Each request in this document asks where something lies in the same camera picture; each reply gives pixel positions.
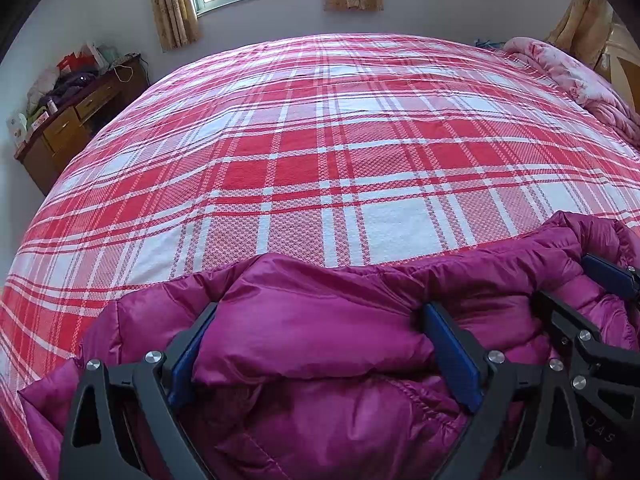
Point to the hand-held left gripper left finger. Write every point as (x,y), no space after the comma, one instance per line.
(187,360)

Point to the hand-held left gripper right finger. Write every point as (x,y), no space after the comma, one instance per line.
(452,360)

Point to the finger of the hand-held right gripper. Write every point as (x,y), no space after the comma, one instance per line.
(567,322)
(612,277)

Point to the magenta puffer jacket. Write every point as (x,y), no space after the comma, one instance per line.
(310,320)

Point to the dark purple clothes pile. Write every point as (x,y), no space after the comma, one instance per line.
(70,87)

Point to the pink floral quilt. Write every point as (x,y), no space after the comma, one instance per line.
(575,80)

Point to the beige wooden headboard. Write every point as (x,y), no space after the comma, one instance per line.
(622,65)

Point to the bed with red plaid sheet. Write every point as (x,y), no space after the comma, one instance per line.
(325,160)

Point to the brown wooden desk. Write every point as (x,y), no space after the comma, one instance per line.
(65,135)

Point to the beige side window curtain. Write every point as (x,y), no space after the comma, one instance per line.
(582,20)

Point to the blue cloth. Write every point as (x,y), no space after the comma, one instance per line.
(487,43)

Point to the pink flat box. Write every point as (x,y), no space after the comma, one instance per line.
(42,119)

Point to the white carton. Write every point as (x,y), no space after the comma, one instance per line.
(16,130)

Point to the green cloth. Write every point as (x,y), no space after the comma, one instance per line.
(36,112)

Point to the pale pink cloth bundle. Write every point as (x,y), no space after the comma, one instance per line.
(42,85)

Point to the light blue bag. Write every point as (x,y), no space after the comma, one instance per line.
(109,55)

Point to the red gift bag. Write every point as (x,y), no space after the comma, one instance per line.
(75,60)

